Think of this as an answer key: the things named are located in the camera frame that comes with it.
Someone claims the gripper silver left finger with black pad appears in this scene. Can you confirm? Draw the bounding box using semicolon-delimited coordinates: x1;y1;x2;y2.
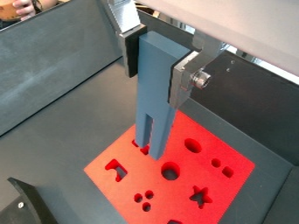
101;0;147;77

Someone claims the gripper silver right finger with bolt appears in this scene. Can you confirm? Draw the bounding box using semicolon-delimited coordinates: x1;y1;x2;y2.
168;30;228;109

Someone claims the blue double-square peg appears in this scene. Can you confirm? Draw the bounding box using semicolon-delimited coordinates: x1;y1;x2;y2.
135;31;189;159

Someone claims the tan round object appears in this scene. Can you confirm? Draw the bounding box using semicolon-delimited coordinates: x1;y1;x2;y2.
0;0;21;21

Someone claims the person's hand in background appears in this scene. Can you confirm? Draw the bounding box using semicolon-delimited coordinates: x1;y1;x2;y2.
13;0;42;20

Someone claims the red shape-sorting board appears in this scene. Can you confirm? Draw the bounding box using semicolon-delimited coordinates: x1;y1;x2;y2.
84;112;255;224

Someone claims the black curved bracket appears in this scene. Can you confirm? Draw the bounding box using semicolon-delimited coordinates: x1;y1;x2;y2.
0;178;58;224

